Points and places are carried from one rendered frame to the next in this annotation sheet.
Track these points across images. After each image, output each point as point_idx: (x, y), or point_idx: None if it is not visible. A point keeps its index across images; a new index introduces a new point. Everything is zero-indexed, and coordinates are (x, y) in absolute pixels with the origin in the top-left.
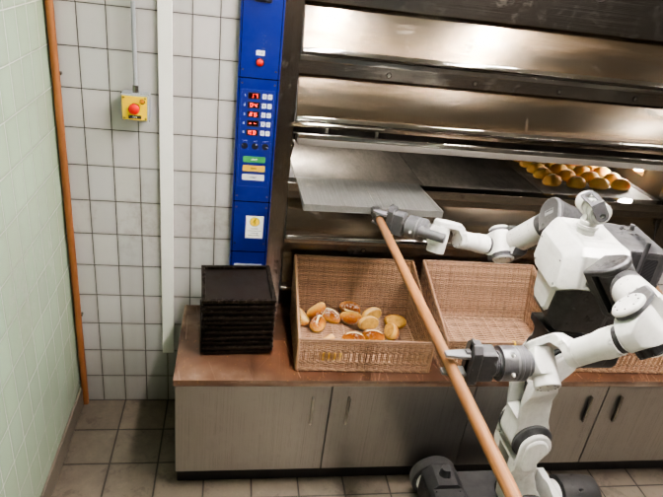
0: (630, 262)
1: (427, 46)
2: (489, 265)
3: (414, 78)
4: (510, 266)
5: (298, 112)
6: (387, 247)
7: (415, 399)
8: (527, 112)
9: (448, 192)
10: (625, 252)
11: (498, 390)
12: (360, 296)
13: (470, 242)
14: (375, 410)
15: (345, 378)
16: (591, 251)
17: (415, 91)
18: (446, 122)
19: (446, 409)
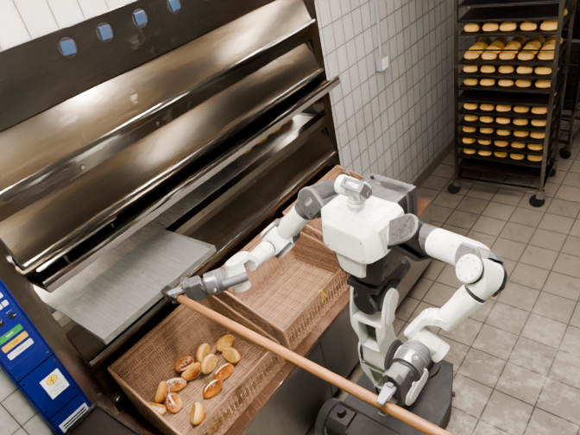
0: (419, 219)
1: (99, 121)
2: (252, 242)
3: (106, 154)
4: None
5: (22, 261)
6: None
7: (291, 388)
8: (208, 117)
9: (192, 218)
10: (395, 207)
11: (331, 329)
12: (183, 347)
13: (261, 259)
14: (271, 423)
15: (239, 428)
16: (379, 223)
17: (113, 162)
18: (156, 169)
19: (311, 373)
